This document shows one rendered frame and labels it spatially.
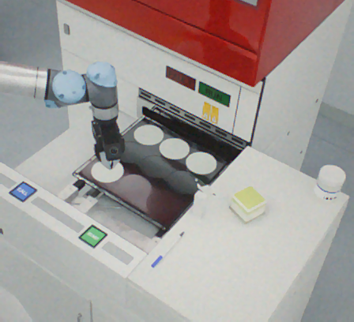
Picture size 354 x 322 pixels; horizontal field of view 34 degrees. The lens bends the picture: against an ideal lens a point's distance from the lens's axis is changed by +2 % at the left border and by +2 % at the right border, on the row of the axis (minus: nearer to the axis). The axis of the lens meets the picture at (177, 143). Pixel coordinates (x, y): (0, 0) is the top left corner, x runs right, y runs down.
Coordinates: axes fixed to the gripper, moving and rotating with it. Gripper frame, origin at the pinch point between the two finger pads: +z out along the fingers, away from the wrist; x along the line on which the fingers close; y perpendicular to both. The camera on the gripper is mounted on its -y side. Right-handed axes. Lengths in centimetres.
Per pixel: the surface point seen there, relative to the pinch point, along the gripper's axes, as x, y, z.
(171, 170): -19.6, 0.9, 8.0
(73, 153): 8.2, 24.6, 14.5
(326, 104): -151, 101, 92
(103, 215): 5.3, -9.5, 9.2
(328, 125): -149, 93, 101
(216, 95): -37.1, 10.0, -11.4
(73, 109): 2, 62, 26
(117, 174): -2.4, 3.8, 7.3
